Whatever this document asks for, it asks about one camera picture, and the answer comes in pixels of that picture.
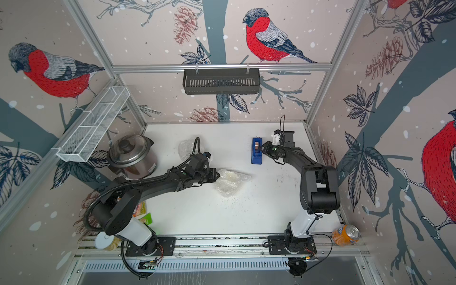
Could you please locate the black hanging wire basket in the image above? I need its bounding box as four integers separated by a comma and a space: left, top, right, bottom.
182, 68, 261, 95

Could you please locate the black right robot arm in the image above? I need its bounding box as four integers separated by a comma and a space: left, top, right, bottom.
261, 129, 340, 248

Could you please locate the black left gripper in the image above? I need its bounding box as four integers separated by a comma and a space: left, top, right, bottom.
194, 168, 222, 184

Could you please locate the red snack packet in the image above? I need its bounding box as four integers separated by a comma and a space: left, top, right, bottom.
133, 202, 147, 217

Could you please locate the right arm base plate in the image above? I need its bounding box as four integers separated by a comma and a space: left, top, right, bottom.
264, 235, 317, 255

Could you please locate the white lidded jar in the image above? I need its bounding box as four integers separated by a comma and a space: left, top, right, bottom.
95, 232, 121, 251

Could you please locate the white mesh wall shelf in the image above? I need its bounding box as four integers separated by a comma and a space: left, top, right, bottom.
57, 86, 130, 162

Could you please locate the steel rice cooker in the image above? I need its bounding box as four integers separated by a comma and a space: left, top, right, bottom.
107, 134, 158, 180

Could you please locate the bubble wrap sheet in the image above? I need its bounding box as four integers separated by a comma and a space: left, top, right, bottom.
178, 140, 200, 160
214, 169, 252, 198

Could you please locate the blue tape dispenser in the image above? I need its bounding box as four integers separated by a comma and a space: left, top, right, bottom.
251, 137, 262, 165

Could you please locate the orange soda can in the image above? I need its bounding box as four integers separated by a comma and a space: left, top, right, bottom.
332, 224, 361, 247

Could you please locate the green snack packet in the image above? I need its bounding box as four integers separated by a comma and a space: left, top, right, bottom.
140, 213, 153, 225

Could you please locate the small circuit board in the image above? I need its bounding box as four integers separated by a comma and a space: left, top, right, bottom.
138, 260, 159, 270

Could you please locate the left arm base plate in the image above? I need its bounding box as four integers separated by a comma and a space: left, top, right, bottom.
125, 236, 176, 257

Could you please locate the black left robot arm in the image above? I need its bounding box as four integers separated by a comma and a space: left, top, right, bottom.
83, 152, 220, 247

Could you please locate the aluminium mounting rail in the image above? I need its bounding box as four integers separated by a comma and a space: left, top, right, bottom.
76, 233, 371, 259

